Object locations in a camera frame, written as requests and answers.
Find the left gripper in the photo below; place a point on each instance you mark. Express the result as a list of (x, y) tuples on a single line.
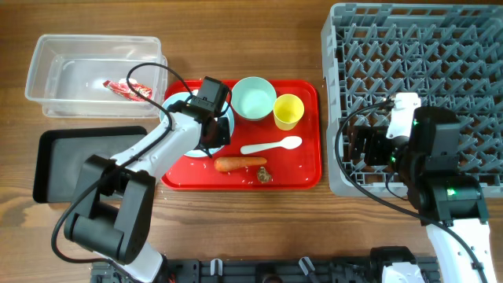
[(225, 141)]

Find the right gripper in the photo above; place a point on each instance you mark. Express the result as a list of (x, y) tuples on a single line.
[(376, 137)]

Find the mint green bowl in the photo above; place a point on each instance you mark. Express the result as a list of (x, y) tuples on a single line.
[(253, 98)]

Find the yellow cup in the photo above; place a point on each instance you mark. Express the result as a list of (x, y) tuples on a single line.
[(288, 110)]

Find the red snack wrapper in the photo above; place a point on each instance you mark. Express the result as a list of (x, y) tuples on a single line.
[(122, 89)]

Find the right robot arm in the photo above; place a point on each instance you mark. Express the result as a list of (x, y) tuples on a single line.
[(449, 203)]

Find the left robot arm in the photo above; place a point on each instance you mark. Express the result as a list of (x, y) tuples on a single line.
[(111, 212)]

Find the grey dishwasher rack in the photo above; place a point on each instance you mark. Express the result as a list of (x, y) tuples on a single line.
[(450, 55)]

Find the light blue plate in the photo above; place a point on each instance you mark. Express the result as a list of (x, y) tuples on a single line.
[(232, 122)]

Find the orange carrot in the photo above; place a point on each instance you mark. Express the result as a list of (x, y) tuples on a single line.
[(225, 164)]

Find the brown mushroom piece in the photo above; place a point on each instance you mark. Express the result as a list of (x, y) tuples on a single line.
[(263, 175)]

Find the white plastic spoon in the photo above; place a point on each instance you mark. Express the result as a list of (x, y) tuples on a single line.
[(290, 142)]

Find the black plastic tray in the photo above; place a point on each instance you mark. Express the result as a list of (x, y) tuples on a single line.
[(62, 153)]

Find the clear plastic bin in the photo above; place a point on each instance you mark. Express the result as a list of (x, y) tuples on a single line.
[(68, 72)]

